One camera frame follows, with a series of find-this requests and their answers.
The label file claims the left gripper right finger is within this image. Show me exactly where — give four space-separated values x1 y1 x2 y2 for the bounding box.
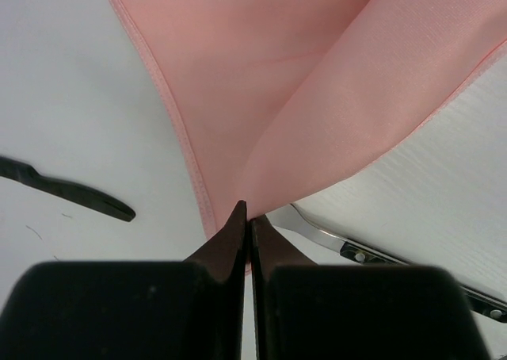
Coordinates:
250 216 490 359

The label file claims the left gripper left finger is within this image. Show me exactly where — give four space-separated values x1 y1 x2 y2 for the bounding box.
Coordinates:
1 201 247 359

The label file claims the pink satin napkin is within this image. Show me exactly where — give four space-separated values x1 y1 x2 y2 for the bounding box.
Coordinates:
109 0 506 280

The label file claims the black knife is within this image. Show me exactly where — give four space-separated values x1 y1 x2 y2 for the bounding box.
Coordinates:
1 156 136 222

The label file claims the silver fork black handle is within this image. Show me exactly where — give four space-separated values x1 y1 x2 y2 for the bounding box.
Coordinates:
269 204 506 324

